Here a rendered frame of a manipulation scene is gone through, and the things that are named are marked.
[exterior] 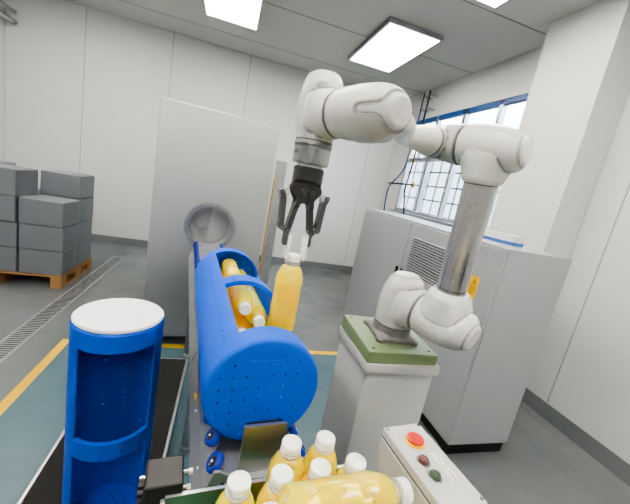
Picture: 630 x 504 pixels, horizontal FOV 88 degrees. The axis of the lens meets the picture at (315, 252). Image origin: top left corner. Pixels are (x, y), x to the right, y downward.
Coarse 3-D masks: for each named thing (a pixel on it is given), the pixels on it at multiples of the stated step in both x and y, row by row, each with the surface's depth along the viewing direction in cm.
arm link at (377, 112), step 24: (336, 96) 66; (360, 96) 61; (384, 96) 59; (408, 96) 61; (336, 120) 66; (360, 120) 62; (384, 120) 60; (408, 120) 61; (408, 144) 97; (432, 144) 102
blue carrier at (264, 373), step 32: (224, 256) 154; (224, 288) 107; (256, 288) 154; (224, 320) 87; (224, 352) 74; (256, 352) 76; (288, 352) 78; (224, 384) 74; (256, 384) 77; (288, 384) 80; (224, 416) 76; (256, 416) 80; (288, 416) 83
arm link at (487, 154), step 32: (480, 128) 98; (512, 128) 93; (480, 160) 97; (512, 160) 92; (480, 192) 100; (480, 224) 103; (448, 256) 110; (448, 288) 111; (416, 320) 119; (448, 320) 110
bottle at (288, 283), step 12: (288, 264) 84; (276, 276) 85; (288, 276) 82; (300, 276) 84; (276, 288) 84; (288, 288) 83; (300, 288) 85; (276, 300) 84; (288, 300) 83; (276, 312) 84; (288, 312) 84; (276, 324) 85; (288, 324) 85
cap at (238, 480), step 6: (234, 474) 54; (240, 474) 54; (246, 474) 55; (228, 480) 53; (234, 480) 53; (240, 480) 53; (246, 480) 54; (228, 486) 52; (234, 486) 52; (240, 486) 52; (246, 486) 53; (228, 492) 52; (234, 492) 52; (240, 492) 52; (246, 492) 52; (234, 498) 52; (240, 498) 52
